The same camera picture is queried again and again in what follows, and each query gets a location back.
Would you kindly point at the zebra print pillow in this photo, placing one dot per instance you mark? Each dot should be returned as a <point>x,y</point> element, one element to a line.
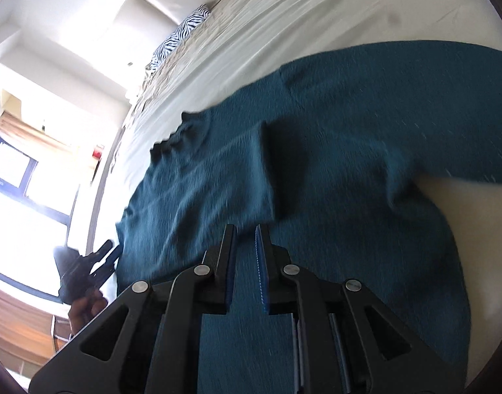
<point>183,31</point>

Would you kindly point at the teal knit sweater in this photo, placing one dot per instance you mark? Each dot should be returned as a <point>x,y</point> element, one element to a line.
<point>325,151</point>

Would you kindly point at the person's left hand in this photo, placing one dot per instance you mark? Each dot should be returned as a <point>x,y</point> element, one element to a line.
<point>84,309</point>

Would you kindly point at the beige bed sheet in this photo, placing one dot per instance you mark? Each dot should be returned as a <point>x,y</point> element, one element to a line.
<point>243,41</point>

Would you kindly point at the dark framed window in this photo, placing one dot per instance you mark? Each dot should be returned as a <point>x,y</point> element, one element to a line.
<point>29,232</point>

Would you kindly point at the wooden roman blind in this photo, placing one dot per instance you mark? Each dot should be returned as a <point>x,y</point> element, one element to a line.
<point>14,127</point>

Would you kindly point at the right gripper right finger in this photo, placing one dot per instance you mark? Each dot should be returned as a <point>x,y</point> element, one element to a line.
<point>275,292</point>

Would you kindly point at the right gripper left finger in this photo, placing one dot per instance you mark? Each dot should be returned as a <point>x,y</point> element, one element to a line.
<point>220,258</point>

